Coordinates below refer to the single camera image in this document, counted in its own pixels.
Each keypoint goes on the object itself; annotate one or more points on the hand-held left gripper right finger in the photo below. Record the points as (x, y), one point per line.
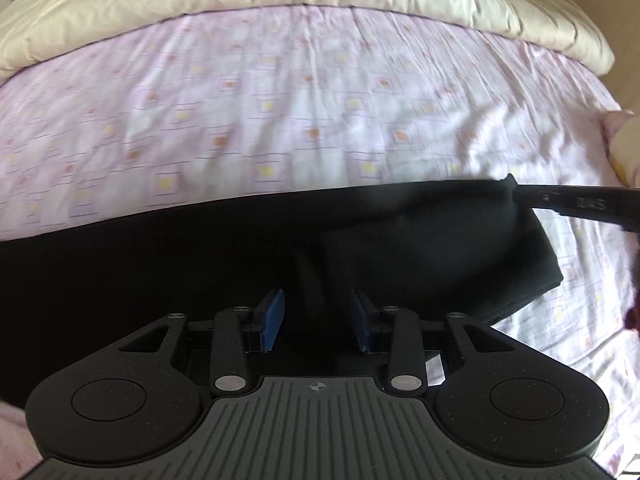
(361, 317)

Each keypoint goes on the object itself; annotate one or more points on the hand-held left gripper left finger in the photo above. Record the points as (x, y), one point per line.
(272, 317)

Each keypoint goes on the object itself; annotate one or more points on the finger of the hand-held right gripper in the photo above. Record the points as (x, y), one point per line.
(537, 196)

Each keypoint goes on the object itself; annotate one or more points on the black pants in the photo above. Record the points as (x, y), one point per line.
(150, 260)

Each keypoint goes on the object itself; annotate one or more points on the person's right forearm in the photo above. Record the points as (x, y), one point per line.
(634, 290)

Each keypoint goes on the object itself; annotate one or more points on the cream and pink pillow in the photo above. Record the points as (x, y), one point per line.
(625, 150)

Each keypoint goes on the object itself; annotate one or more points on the purple patterned bed sheet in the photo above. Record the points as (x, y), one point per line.
(300, 95)

